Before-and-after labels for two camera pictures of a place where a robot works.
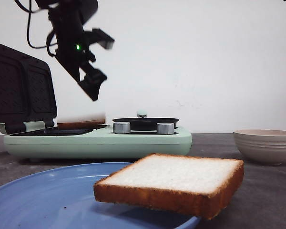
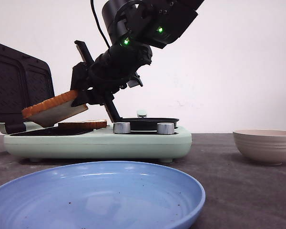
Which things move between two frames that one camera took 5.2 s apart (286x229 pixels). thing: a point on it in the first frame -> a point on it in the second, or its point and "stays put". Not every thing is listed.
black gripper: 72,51 -> 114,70
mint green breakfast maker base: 121,141 stays put
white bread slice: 201,187 -> 54,110
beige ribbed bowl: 266,146 stays put
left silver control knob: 121,127 stays put
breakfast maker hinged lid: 22,94 stays put
